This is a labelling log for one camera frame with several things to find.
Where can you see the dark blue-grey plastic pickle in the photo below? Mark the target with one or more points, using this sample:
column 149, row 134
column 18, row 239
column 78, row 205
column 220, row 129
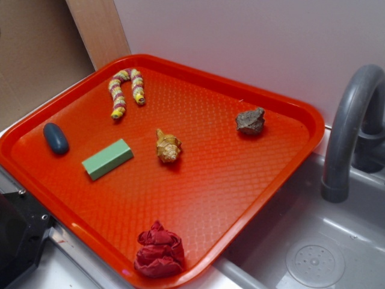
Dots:
column 56, row 139

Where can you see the tan spiral seashell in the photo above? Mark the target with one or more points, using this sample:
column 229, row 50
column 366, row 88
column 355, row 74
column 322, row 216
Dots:
column 168, row 147

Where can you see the orange plastic tray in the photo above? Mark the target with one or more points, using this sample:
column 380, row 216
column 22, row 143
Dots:
column 220, row 181

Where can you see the grey rock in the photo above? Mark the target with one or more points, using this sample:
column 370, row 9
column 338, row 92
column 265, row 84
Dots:
column 251, row 122

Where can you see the green rectangular block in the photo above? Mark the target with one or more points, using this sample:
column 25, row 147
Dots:
column 107, row 159

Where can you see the yellow pink toy caterpillar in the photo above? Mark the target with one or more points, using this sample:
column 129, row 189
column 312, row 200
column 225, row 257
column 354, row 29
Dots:
column 115, row 89

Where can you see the crumpled red cloth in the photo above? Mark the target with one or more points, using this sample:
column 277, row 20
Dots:
column 161, row 254

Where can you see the grey plastic sink basin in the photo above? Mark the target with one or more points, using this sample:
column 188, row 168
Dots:
column 299, row 240

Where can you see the light wooden board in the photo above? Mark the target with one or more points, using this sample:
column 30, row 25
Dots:
column 101, row 30

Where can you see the grey plastic faucet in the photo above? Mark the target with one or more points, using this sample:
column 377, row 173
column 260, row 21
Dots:
column 357, row 135

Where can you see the brown cardboard panel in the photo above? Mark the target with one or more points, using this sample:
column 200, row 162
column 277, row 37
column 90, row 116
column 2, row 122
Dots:
column 42, row 54

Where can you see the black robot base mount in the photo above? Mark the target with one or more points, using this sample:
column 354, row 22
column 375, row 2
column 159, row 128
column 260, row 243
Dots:
column 25, row 225

